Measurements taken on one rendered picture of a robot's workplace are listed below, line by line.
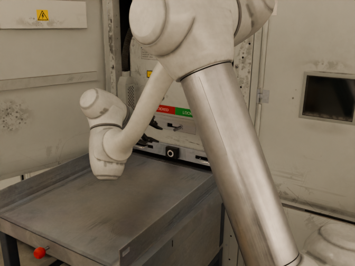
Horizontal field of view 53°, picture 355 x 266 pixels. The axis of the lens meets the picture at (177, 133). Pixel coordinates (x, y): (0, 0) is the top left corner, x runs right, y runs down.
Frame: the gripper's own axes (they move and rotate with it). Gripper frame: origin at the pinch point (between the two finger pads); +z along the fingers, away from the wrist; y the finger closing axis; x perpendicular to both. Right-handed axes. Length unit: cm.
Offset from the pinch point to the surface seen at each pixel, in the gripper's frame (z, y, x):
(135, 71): 3.9, -26.9, -21.8
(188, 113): 11.9, -13.1, 6.4
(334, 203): 18, 9, 69
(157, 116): 9.7, -9.0, -7.0
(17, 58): -35, -13, -48
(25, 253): 56, 86, -107
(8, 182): 38, 45, -123
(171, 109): 11.5, -13.7, -2.3
